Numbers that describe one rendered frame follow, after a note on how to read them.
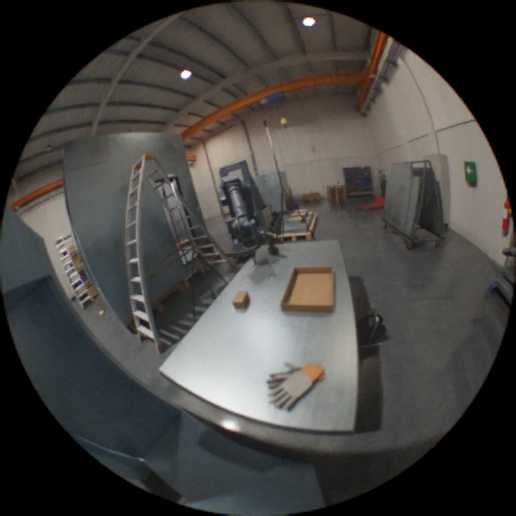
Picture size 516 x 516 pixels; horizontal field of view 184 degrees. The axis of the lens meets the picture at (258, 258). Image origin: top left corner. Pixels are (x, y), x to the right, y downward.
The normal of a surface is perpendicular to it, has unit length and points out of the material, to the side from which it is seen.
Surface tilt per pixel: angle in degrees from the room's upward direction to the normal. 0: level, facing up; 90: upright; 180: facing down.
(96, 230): 90
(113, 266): 90
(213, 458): 0
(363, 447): 0
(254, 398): 0
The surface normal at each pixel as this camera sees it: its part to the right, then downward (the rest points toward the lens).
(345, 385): -0.23, -0.89
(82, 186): 0.89, -0.04
